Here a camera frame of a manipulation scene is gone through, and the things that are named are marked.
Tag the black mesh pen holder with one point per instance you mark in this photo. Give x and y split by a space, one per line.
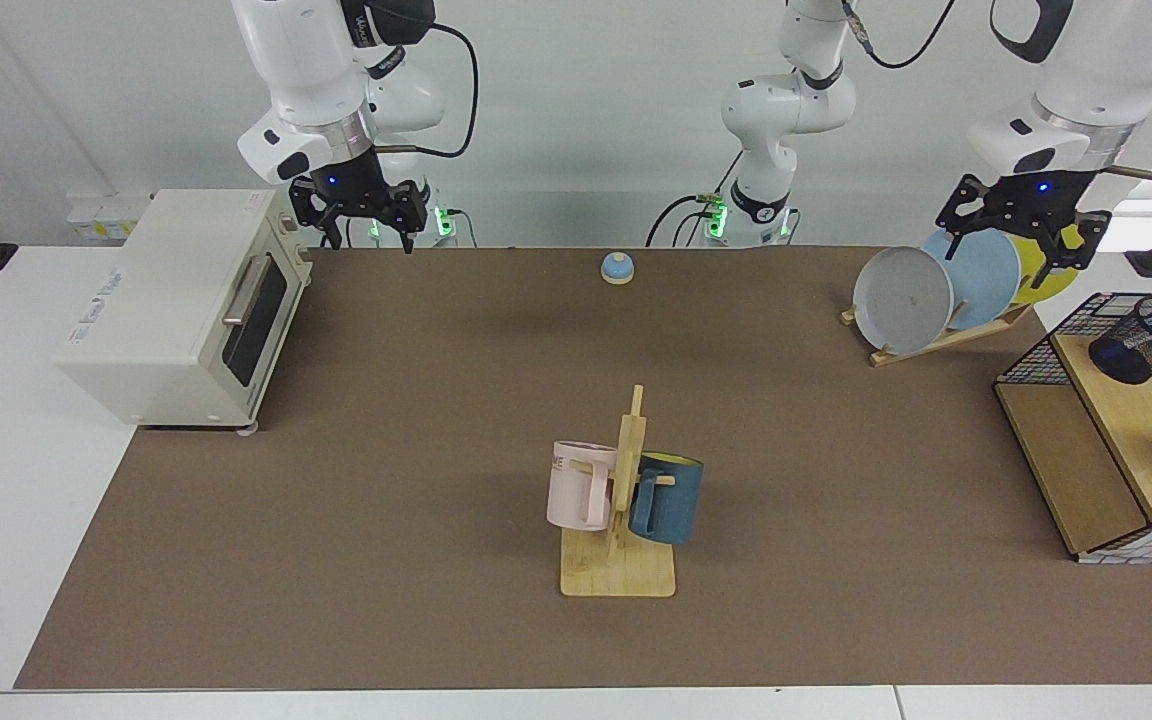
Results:
1136 350

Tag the yellow plate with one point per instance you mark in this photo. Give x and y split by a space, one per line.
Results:
1061 280

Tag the light blue plate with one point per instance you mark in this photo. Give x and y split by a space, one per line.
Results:
986 285

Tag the grey plate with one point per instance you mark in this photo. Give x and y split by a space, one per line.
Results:
901 300

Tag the wooden plate rack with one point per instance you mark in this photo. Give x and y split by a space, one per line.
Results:
936 342

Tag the pale toaster oven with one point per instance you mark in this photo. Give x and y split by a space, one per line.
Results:
166 310

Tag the brown table cloth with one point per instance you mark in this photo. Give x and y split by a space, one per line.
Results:
386 450

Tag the pink mug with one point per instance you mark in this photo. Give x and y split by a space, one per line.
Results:
568 495

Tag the dark teal mug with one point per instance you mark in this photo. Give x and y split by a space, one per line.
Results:
676 500

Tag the wooden cup stand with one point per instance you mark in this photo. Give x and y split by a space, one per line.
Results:
626 575

